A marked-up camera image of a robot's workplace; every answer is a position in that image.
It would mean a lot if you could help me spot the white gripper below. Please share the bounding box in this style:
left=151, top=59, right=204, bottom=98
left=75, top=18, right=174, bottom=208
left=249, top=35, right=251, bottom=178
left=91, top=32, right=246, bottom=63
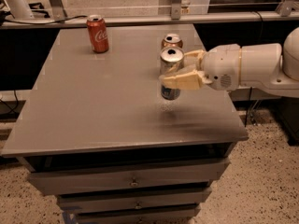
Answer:
left=159, top=44, right=241, bottom=91

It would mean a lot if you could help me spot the silver blue redbull can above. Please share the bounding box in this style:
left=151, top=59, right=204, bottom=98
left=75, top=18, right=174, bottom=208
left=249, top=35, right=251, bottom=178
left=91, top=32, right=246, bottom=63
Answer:
left=160, top=47, right=184, bottom=101

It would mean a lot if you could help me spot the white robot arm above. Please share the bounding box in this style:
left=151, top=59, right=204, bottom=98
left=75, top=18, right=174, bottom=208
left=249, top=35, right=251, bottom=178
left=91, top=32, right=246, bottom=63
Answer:
left=160, top=28, right=299, bottom=98

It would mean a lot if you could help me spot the orange gold soda can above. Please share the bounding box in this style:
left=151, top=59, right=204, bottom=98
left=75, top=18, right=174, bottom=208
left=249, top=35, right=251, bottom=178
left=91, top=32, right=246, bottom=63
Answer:
left=161, top=33, right=183, bottom=48

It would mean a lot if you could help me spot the red coca-cola can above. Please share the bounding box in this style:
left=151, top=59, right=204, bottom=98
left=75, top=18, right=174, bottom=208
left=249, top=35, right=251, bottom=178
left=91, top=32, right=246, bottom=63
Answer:
left=86, top=15, right=109, bottom=53

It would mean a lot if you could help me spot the grey drawer cabinet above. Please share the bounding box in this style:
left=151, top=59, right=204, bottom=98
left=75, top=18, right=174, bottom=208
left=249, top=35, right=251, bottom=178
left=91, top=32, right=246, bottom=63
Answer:
left=0, top=23, right=249, bottom=224

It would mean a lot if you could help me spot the bottom grey drawer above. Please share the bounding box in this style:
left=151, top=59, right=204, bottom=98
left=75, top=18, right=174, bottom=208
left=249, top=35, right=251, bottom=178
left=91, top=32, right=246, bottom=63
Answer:
left=76, top=204, right=199, bottom=224

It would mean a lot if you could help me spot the grey drawer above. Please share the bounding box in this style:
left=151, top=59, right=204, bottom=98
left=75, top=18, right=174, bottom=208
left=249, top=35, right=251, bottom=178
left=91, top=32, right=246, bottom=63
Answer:
left=76, top=204, right=199, bottom=224
left=28, top=158, right=230, bottom=195
left=58, top=187, right=211, bottom=214

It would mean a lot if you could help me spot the top grey drawer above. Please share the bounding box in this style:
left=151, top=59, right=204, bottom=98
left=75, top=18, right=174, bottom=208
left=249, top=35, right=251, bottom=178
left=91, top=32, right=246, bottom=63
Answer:
left=28, top=158, right=230, bottom=195

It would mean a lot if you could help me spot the middle grey drawer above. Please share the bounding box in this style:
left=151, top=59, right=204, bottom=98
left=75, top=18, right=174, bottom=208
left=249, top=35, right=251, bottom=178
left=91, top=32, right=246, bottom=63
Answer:
left=58, top=187, right=211, bottom=214

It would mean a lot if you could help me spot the white pipe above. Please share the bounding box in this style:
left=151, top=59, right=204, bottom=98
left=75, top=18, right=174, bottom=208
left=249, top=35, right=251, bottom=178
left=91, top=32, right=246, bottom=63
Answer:
left=7, top=0, right=34, bottom=19

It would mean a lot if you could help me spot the grey metal rail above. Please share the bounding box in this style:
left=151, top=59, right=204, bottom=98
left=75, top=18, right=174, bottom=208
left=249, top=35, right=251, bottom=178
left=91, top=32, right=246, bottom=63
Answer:
left=0, top=11, right=299, bottom=29

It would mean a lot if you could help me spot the black cable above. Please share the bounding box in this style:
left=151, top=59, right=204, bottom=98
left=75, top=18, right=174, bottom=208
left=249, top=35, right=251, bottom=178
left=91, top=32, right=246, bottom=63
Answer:
left=4, top=14, right=88, bottom=26

